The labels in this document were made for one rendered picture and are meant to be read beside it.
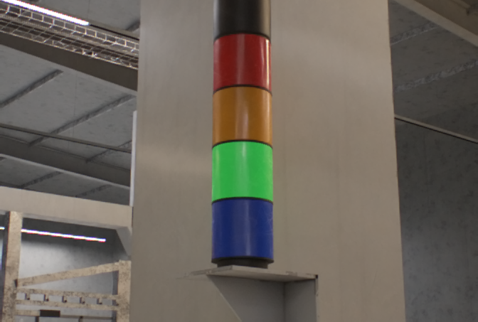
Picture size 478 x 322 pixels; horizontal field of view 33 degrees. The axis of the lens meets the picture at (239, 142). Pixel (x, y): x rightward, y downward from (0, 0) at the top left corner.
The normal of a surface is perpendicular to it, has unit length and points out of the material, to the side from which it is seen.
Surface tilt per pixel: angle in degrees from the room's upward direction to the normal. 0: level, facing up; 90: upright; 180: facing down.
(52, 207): 90
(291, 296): 90
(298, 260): 90
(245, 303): 90
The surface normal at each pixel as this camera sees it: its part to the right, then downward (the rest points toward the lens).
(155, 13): -0.77, -0.18
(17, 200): 0.64, -0.22
